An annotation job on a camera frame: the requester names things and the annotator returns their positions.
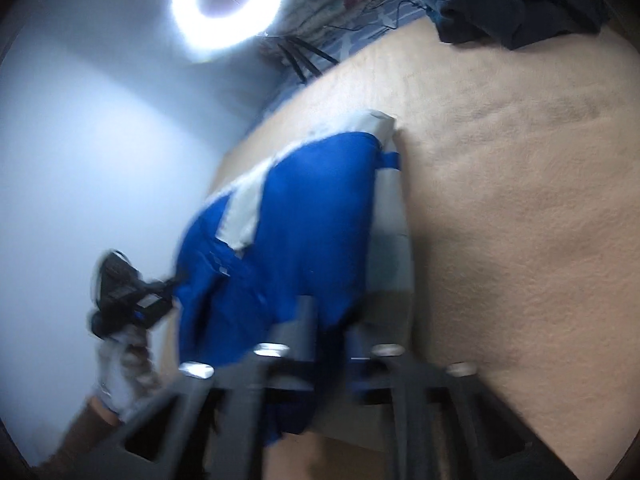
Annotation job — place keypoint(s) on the dark blue clothes pile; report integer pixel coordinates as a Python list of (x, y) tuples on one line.
[(500, 5)]

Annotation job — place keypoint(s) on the black tripod stand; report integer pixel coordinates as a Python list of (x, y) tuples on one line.
[(295, 60)]

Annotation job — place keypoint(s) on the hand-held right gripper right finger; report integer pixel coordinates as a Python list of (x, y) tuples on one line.
[(357, 350)]

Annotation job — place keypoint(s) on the beige and blue work jacket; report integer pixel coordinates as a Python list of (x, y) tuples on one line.
[(310, 210)]

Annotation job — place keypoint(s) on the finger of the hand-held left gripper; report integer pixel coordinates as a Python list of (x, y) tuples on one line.
[(167, 284)]

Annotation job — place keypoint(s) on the person's left forearm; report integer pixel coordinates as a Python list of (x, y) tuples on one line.
[(80, 435)]

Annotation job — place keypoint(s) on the person's left hand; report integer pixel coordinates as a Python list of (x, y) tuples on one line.
[(125, 370)]

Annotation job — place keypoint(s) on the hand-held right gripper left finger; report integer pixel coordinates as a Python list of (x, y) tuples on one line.
[(302, 330)]

